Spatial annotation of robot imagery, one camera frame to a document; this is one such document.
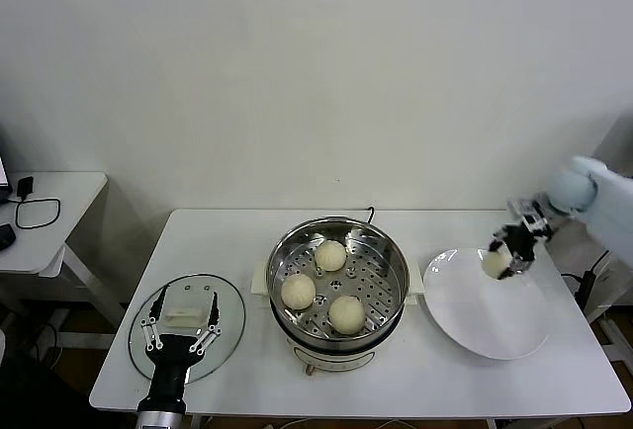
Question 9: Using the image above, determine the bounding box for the white steamed baozi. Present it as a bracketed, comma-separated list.
[328, 295, 367, 335]
[280, 273, 317, 310]
[315, 239, 347, 272]
[482, 245, 513, 280]

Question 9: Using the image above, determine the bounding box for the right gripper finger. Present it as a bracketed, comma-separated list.
[486, 229, 509, 253]
[497, 255, 534, 281]

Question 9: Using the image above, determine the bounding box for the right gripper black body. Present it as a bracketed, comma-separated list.
[502, 223, 539, 261]

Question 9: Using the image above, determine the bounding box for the white round plate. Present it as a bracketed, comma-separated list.
[422, 247, 550, 361]

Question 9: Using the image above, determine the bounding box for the white side table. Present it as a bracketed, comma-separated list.
[0, 171, 125, 376]

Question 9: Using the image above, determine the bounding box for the white side stand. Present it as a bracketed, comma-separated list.
[588, 250, 633, 366]

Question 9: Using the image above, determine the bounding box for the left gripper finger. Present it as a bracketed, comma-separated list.
[190, 292, 223, 356]
[139, 287, 169, 353]

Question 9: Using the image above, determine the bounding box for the steel steamer basket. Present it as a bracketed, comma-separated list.
[250, 217, 425, 349]

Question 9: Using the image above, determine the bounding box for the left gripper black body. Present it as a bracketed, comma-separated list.
[136, 333, 200, 414]

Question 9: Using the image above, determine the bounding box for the dark laptop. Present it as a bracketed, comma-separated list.
[0, 125, 12, 203]

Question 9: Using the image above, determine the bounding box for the black looped cable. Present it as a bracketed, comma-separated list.
[0, 195, 63, 229]

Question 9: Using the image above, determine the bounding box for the round glass lid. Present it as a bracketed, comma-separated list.
[127, 273, 247, 384]

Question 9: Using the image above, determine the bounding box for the black power strip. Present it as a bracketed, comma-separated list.
[582, 270, 595, 314]

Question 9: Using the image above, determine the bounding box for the black hanging cable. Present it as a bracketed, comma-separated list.
[590, 250, 612, 276]

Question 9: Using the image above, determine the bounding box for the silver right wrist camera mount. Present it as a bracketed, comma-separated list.
[508, 194, 553, 232]

